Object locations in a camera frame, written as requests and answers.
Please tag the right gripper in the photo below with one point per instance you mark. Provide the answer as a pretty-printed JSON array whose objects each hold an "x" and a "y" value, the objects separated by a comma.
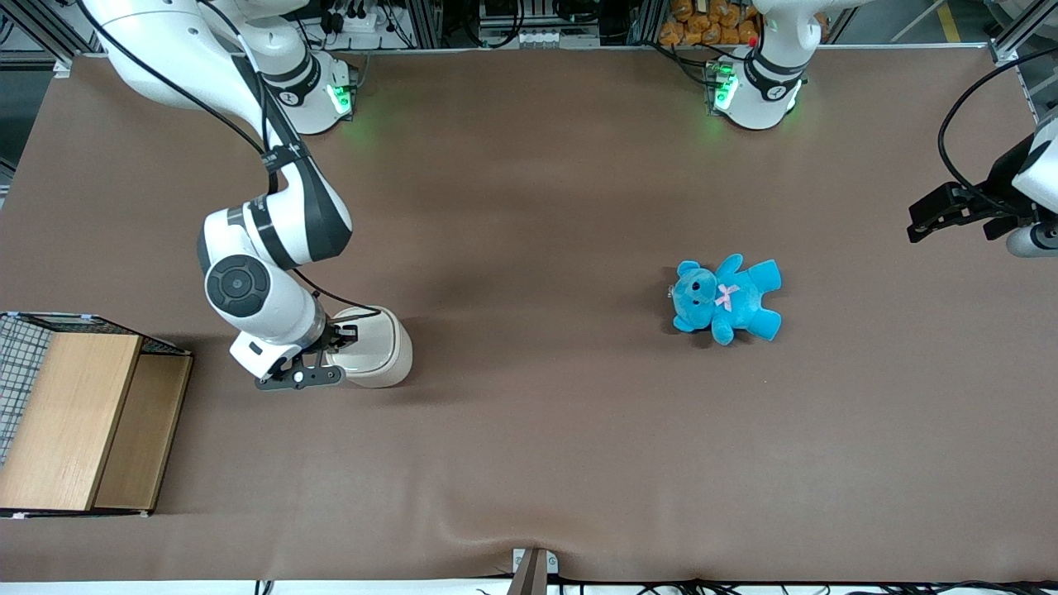
[{"x": 334, "y": 340}]

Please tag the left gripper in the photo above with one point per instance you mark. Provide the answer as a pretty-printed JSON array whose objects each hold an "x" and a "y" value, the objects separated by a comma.
[{"x": 998, "y": 183}]

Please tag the white lidded trash can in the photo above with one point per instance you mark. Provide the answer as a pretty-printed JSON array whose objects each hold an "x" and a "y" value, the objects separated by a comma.
[{"x": 387, "y": 347}]

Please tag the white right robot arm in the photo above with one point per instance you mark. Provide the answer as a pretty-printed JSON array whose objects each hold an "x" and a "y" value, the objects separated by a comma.
[{"x": 273, "y": 223}]

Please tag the brown table cover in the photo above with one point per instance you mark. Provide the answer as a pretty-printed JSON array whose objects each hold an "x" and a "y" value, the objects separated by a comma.
[{"x": 537, "y": 430}]

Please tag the blue teddy bear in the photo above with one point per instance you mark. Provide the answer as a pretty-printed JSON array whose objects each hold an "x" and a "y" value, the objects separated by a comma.
[{"x": 736, "y": 297}]

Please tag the orange toy pile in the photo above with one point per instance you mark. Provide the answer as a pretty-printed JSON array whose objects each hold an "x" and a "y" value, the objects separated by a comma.
[{"x": 707, "y": 23}]

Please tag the white power strip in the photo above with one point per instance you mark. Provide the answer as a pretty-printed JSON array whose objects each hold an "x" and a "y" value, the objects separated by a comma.
[{"x": 554, "y": 37}]

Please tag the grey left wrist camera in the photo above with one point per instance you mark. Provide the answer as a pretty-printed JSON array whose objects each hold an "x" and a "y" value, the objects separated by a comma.
[{"x": 1033, "y": 240}]

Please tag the aluminium frame rail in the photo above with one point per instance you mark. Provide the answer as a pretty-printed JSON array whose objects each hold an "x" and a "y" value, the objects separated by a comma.
[
  {"x": 41, "y": 37},
  {"x": 1021, "y": 29}
]

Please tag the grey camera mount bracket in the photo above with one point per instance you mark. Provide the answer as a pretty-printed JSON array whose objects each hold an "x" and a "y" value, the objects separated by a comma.
[{"x": 533, "y": 572}]

